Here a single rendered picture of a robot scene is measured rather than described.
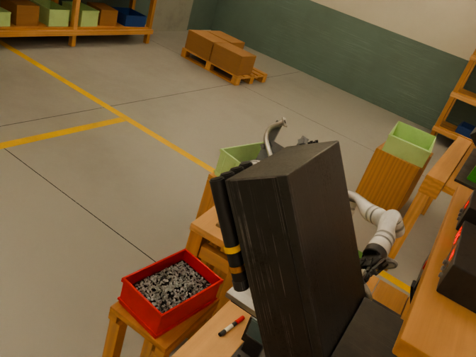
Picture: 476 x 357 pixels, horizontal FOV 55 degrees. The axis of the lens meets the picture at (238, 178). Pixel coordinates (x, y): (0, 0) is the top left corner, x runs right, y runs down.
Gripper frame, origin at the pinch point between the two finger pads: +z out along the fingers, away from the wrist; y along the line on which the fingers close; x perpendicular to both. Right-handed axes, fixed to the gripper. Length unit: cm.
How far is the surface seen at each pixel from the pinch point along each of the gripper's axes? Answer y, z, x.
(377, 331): 12.8, 19.6, 3.4
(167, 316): -50, 37, -17
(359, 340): 12.0, 26.6, -0.3
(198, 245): -87, -13, -15
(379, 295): -27, -38, 38
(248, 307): -16.5, 30.6, -15.3
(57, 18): -456, -265, -248
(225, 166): -105, -70, -32
